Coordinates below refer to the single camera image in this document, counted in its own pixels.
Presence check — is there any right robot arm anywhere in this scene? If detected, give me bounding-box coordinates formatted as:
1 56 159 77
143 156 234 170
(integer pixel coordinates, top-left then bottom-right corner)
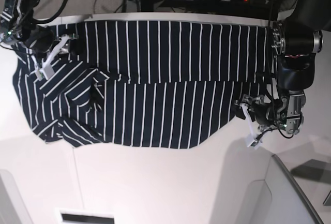
1 0 79 80

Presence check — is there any navy white striped t-shirt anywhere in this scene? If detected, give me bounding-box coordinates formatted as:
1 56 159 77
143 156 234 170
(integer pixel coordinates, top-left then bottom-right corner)
13 21 267 149

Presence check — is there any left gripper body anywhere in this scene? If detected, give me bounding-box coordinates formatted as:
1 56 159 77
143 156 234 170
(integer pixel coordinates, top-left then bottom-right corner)
234 92 306 138

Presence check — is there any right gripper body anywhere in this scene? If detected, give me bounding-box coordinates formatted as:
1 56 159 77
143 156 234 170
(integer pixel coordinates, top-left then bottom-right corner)
0 23 83 59

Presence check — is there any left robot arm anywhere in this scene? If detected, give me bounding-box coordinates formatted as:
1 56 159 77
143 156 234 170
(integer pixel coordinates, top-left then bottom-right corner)
235 0 330 149

